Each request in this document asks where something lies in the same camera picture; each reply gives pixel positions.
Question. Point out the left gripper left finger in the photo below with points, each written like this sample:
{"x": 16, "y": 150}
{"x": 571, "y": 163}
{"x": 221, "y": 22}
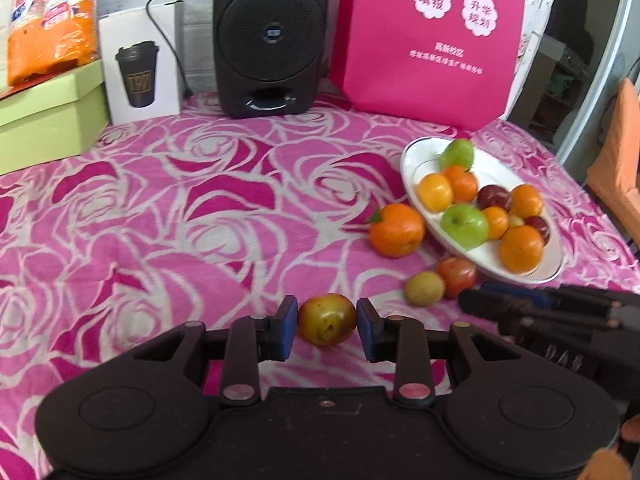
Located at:
{"x": 248, "y": 342}

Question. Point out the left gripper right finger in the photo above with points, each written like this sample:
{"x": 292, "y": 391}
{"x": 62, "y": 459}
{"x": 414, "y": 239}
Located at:
{"x": 409, "y": 345}

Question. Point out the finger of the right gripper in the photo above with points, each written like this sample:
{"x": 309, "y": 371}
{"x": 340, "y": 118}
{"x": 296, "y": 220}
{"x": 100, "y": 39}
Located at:
{"x": 501, "y": 308}
{"x": 537, "y": 297}

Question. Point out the large orange front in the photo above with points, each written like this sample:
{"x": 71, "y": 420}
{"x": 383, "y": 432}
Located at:
{"x": 521, "y": 249}

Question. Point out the tan kiwi fruit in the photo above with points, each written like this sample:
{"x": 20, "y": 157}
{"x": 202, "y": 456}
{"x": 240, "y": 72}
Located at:
{"x": 424, "y": 289}

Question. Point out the red peach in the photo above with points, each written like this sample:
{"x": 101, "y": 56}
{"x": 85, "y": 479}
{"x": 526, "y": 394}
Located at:
{"x": 458, "y": 274}

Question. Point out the red yellow nectarine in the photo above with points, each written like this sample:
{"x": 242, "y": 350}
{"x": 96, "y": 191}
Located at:
{"x": 326, "y": 321}

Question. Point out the small yellow fruit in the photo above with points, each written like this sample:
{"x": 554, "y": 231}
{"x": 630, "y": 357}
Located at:
{"x": 515, "y": 221}

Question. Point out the small orange tangerine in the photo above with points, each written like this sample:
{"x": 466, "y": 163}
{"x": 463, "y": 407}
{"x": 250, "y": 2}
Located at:
{"x": 498, "y": 222}

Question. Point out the green apple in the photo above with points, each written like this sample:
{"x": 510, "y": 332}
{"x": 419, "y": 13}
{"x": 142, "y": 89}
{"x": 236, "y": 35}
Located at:
{"x": 459, "y": 152}
{"x": 466, "y": 225}

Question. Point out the orange with leaf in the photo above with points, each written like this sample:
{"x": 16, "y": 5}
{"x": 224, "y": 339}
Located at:
{"x": 396, "y": 230}

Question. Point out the dark red plum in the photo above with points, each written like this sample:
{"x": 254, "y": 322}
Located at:
{"x": 541, "y": 226}
{"x": 494, "y": 196}

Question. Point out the orange mandarin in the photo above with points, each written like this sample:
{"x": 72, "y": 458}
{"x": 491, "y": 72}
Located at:
{"x": 463, "y": 183}

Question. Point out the yellow orange citrus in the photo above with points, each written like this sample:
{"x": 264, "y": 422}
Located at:
{"x": 435, "y": 192}

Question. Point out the orange covered chair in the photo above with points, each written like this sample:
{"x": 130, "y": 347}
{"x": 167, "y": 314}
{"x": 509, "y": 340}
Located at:
{"x": 613, "y": 177}

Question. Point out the white round plate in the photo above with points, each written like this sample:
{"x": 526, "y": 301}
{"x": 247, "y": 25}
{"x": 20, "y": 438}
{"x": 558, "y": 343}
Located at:
{"x": 420, "y": 157}

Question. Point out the magenta tote bag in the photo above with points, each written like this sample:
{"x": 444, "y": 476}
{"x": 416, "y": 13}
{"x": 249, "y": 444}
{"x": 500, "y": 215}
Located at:
{"x": 451, "y": 62}

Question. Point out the white coffee cup box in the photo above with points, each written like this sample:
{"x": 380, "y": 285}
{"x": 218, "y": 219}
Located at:
{"x": 138, "y": 51}

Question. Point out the light green shoe box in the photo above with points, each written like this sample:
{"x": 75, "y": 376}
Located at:
{"x": 52, "y": 117}

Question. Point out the black speaker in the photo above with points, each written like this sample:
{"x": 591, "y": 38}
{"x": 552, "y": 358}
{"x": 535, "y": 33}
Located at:
{"x": 268, "y": 55}

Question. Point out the orange paper cup pack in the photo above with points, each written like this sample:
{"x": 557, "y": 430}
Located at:
{"x": 50, "y": 36}

